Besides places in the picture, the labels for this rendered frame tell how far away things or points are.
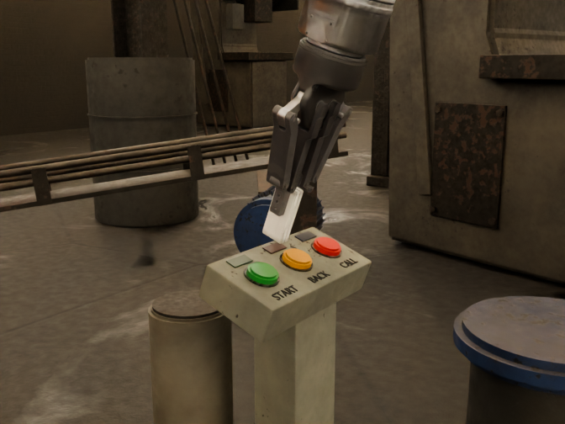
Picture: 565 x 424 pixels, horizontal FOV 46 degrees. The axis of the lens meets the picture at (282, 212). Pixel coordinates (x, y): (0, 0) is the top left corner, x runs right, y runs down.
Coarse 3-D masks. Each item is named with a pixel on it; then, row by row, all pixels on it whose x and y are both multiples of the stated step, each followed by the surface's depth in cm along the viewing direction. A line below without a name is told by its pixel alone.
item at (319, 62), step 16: (304, 48) 68; (320, 48) 68; (304, 64) 68; (320, 64) 67; (336, 64) 67; (352, 64) 68; (304, 80) 69; (320, 80) 68; (336, 80) 68; (352, 80) 69; (304, 96) 69; (320, 96) 70; (336, 96) 73; (304, 112) 70; (304, 128) 72; (320, 128) 74
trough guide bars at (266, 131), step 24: (168, 144) 114; (192, 144) 109; (216, 144) 111; (240, 144) 118; (264, 144) 114; (336, 144) 118; (0, 168) 106; (24, 168) 102; (48, 168) 103; (72, 168) 110; (96, 168) 111; (120, 168) 106; (144, 168) 108; (192, 168) 110; (48, 192) 103
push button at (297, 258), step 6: (288, 252) 87; (294, 252) 88; (300, 252) 88; (282, 258) 87; (288, 258) 86; (294, 258) 86; (300, 258) 87; (306, 258) 87; (288, 264) 86; (294, 264) 86; (300, 264) 86; (306, 264) 86
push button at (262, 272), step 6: (252, 264) 82; (258, 264) 82; (264, 264) 83; (252, 270) 81; (258, 270) 81; (264, 270) 81; (270, 270) 82; (276, 270) 82; (252, 276) 80; (258, 276) 80; (264, 276) 80; (270, 276) 81; (276, 276) 82; (258, 282) 80; (264, 282) 80; (270, 282) 80
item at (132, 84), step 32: (96, 64) 336; (128, 64) 330; (160, 64) 334; (192, 64) 353; (96, 96) 340; (128, 96) 333; (160, 96) 337; (192, 96) 355; (96, 128) 345; (128, 128) 337; (160, 128) 340; (192, 128) 358; (128, 192) 344; (160, 192) 347; (192, 192) 363; (128, 224) 348; (160, 224) 351
